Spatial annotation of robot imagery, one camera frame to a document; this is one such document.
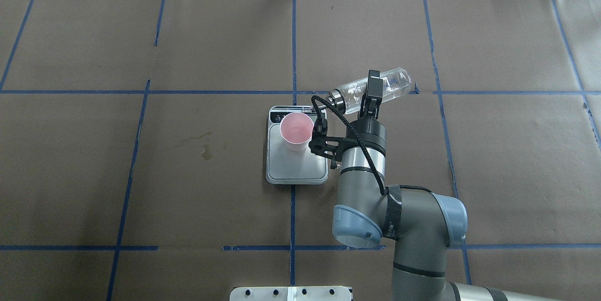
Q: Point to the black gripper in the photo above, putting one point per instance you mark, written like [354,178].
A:
[367,132]

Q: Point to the clear glass sauce bottle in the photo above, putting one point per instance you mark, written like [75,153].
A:
[389,86]

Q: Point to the pink paper cup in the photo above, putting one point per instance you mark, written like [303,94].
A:
[296,129]

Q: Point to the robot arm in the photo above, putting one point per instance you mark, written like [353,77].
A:
[423,224]

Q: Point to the silver digital kitchen scale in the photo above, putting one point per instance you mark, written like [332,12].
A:
[288,162]

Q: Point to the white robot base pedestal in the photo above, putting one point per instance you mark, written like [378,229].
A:
[292,293]

